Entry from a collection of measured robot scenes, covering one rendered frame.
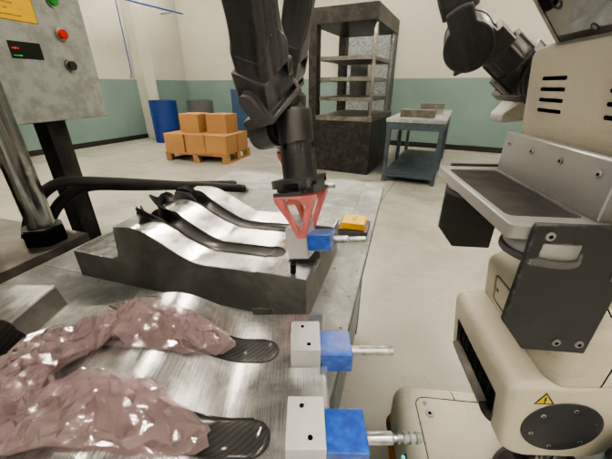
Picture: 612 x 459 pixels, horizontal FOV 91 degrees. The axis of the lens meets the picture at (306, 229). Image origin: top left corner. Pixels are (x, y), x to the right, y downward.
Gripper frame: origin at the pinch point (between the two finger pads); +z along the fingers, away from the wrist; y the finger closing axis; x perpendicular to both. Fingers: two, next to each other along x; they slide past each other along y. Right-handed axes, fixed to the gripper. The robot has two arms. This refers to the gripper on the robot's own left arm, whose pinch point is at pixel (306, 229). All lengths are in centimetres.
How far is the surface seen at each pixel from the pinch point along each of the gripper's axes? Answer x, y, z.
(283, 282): -2.4, 6.6, 7.1
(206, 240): -21.1, 0.0, 1.8
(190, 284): -21.3, 6.4, 8.3
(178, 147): -352, -389, -49
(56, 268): -57, 6, 6
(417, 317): 20, -113, 81
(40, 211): -72, -2, -6
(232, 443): 0.3, 28.7, 14.0
